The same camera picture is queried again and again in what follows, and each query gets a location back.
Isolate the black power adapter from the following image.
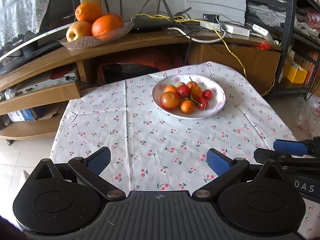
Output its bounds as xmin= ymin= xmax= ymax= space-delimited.
xmin=202 ymin=14 xmax=220 ymax=24

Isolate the large orange top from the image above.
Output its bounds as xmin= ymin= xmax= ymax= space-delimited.
xmin=75 ymin=2 xmax=103 ymax=24

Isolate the white floral ceramic plate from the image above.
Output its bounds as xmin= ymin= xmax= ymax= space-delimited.
xmin=152 ymin=74 xmax=226 ymax=119

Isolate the mandarin orange with leaf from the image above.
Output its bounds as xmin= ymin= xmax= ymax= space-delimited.
xmin=190 ymin=86 xmax=203 ymax=106

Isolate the black flat tv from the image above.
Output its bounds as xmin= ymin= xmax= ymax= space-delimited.
xmin=1 ymin=0 xmax=80 ymax=75

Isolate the cherry print tablecloth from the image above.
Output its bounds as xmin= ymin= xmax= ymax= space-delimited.
xmin=49 ymin=61 xmax=320 ymax=239

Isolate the large orange front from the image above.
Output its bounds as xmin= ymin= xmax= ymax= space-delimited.
xmin=91 ymin=16 xmax=124 ymax=40

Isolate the white thick cable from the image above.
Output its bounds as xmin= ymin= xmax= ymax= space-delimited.
xmin=167 ymin=26 xmax=227 ymax=44

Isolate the white lace curtain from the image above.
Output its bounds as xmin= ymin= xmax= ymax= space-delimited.
xmin=1 ymin=0 xmax=50 ymax=48

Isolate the red cherry tomato round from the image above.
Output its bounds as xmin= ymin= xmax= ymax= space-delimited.
xmin=202 ymin=89 xmax=213 ymax=101

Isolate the small yellow potato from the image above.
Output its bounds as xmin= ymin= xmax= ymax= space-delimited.
xmin=176 ymin=82 xmax=185 ymax=88

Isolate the mandarin orange large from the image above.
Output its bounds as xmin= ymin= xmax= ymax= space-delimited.
xmin=163 ymin=85 xmax=178 ymax=94

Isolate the small red cherry tomato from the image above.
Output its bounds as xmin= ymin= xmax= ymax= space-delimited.
xmin=197 ymin=98 xmax=209 ymax=111

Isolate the yellow cardboard box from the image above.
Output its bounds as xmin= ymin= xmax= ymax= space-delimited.
xmin=287 ymin=62 xmax=308 ymax=84

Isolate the yellow red apple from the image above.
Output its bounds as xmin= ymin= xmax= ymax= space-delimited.
xmin=66 ymin=21 xmax=92 ymax=42

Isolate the mandarin orange with stem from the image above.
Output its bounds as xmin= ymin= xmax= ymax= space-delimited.
xmin=187 ymin=77 xmax=198 ymax=88

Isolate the yellow network cable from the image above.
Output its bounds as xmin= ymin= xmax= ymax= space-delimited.
xmin=131 ymin=13 xmax=276 ymax=97

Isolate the large orange back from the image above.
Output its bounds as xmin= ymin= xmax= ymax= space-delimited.
xmin=104 ymin=12 xmax=124 ymax=24

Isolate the large orange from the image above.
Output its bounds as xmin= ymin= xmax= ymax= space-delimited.
xmin=75 ymin=2 xmax=103 ymax=24
xmin=104 ymin=12 xmax=124 ymax=24
xmin=91 ymin=16 xmax=124 ymax=40

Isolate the black metal shelf rack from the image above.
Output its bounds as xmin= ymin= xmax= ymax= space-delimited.
xmin=246 ymin=0 xmax=319 ymax=98

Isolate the red object on cabinet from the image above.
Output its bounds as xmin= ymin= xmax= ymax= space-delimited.
xmin=255 ymin=41 xmax=271 ymax=50

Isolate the glass fruit dish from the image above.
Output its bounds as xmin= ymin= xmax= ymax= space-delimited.
xmin=59 ymin=21 xmax=135 ymax=50

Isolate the black wifi router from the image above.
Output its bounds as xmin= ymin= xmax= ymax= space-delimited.
xmin=120 ymin=0 xmax=192 ymax=30

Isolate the white power strip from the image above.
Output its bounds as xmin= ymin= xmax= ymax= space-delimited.
xmin=200 ymin=21 xmax=250 ymax=37

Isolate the small mandarin orange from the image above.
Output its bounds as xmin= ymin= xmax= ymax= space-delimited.
xmin=180 ymin=100 xmax=195 ymax=114

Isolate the large red tomato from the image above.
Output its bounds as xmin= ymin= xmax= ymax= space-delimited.
xmin=160 ymin=92 xmax=179 ymax=111

